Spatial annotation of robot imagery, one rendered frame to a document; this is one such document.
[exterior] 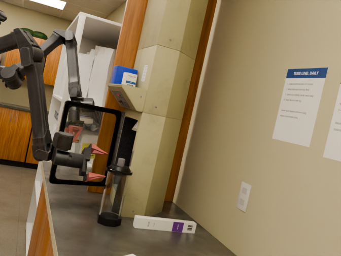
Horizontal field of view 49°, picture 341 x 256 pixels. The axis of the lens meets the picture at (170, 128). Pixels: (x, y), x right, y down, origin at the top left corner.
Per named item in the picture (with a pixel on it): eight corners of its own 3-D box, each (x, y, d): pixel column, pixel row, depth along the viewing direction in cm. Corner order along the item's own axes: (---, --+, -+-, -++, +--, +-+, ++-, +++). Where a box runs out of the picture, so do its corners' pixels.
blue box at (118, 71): (129, 88, 191) (132, 70, 191) (134, 88, 182) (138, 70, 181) (109, 83, 187) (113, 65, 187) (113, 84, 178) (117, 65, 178)
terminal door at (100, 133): (106, 187, 194) (122, 110, 193) (48, 183, 176) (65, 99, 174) (105, 186, 195) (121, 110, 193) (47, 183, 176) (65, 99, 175)
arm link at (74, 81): (67, 44, 217) (63, 31, 208) (77, 43, 218) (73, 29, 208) (72, 106, 196) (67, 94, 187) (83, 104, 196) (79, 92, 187)
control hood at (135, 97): (125, 107, 194) (129, 88, 194) (142, 112, 164) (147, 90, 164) (103, 102, 190) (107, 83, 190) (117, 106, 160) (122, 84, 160)
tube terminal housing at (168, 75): (150, 201, 206) (181, 62, 202) (171, 222, 176) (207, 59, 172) (106, 195, 196) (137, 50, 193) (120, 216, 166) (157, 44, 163)
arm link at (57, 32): (63, 35, 221) (58, 22, 212) (79, 45, 217) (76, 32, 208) (4, 85, 203) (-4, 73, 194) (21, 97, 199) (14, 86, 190)
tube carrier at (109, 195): (119, 217, 162) (130, 168, 161) (124, 225, 151) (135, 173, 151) (94, 214, 158) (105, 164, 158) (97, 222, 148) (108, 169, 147)
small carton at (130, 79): (131, 87, 177) (133, 74, 176) (134, 88, 172) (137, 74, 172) (121, 85, 174) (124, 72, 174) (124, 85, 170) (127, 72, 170)
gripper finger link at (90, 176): (108, 162, 150) (85, 158, 146) (107, 180, 147) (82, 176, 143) (104, 167, 155) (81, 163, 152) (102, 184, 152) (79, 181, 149)
